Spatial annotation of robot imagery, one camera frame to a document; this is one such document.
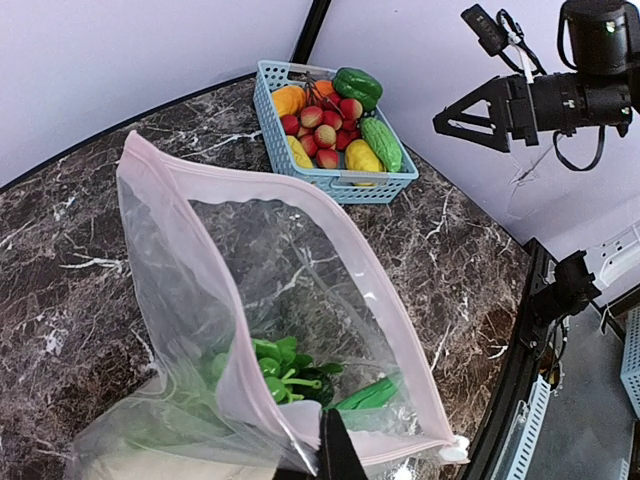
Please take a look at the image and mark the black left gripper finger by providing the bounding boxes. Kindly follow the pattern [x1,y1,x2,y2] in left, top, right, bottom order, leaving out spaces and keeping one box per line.
[319,409,367,480]

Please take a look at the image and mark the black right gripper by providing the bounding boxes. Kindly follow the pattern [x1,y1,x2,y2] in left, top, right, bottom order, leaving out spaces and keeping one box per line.
[433,75,539,153]

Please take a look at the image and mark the green toy okra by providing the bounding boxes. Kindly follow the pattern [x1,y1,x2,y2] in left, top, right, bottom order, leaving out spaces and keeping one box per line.
[334,377,398,411]

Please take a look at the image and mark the green toy grape bunch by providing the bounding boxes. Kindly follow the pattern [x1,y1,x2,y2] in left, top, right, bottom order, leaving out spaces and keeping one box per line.
[250,336,344,407]

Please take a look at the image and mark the green toy bell pepper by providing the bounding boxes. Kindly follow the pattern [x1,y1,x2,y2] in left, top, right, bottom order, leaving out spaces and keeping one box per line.
[332,67,383,112]

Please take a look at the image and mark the clear zip top bag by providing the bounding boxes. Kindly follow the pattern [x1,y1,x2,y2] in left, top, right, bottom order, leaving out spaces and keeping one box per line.
[65,133,469,477]

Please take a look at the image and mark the white toy radish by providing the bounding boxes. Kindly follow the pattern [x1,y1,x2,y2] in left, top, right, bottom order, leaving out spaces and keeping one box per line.
[67,445,276,480]

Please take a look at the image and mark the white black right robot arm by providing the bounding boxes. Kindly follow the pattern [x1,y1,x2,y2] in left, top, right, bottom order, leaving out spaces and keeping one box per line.
[433,1,639,171]

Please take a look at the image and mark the blue basket with bagged food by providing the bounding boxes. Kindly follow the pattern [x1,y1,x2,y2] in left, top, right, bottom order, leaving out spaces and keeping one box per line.
[620,307,640,417]

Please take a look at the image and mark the orange toy fruit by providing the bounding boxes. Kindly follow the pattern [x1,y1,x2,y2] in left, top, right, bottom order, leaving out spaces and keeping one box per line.
[313,80,335,98]

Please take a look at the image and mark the blue plastic vegetable basket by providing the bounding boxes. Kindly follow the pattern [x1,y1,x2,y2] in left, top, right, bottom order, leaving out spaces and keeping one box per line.
[252,59,420,206]

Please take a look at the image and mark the yellow orange toy mango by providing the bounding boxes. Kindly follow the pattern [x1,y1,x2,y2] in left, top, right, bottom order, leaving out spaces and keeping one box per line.
[271,85,307,118]

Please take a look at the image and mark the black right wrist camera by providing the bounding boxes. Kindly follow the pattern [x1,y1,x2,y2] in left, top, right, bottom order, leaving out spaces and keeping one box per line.
[461,4,524,72]

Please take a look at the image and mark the grey slotted cable duct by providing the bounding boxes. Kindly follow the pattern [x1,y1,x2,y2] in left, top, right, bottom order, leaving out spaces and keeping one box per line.
[493,375,551,480]

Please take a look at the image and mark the black left frame post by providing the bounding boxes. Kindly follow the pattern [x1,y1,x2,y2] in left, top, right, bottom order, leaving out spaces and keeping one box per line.
[290,0,332,64]

